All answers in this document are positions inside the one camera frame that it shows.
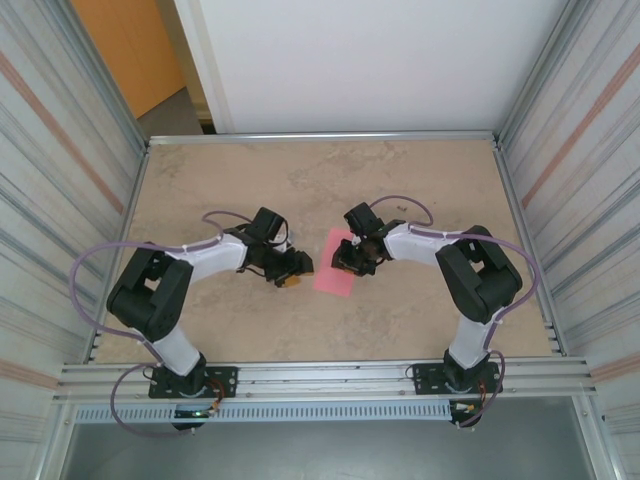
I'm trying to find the small black controller module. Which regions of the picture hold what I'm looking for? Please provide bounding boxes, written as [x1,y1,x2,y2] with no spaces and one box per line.
[169,405,224,432]
[448,399,485,430]

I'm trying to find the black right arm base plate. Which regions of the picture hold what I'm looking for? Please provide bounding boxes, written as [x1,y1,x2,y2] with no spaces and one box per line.
[412,360,504,396]

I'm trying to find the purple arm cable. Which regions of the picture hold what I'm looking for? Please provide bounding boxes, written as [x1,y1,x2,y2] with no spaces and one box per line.
[69,209,254,439]
[372,194,541,431]

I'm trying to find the grey slotted cable duct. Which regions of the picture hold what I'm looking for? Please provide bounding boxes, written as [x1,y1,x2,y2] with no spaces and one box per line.
[72,401,454,424]

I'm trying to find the corrugated metal side panel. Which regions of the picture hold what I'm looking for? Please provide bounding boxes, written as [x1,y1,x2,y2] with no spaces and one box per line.
[0,0,149,446]
[499,0,640,426]

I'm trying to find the white door frame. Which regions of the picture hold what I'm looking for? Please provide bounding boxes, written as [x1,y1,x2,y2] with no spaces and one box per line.
[172,0,236,135]

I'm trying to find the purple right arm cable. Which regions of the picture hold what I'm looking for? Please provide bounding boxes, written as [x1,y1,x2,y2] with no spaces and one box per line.
[372,194,541,431]

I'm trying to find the orange wooden door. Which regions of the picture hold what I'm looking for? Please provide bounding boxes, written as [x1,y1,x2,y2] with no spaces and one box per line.
[69,0,189,120]

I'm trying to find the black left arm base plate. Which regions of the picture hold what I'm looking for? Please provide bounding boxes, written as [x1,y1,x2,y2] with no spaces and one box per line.
[148,366,239,400]

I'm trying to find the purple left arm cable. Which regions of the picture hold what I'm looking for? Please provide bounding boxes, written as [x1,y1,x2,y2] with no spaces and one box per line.
[69,209,254,439]

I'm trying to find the pink paper sheet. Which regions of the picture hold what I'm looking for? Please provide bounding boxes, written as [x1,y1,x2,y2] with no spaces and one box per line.
[312,227,357,298]

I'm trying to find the aluminium table side rail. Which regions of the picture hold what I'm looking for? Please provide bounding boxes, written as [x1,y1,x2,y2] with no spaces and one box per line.
[89,144,151,362]
[492,139,566,357]

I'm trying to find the aluminium frame bar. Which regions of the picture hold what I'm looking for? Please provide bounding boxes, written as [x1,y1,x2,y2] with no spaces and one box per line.
[147,130,501,147]

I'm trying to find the aluminium mounting rail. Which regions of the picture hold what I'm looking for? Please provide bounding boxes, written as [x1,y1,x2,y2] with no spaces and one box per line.
[57,355,599,401]

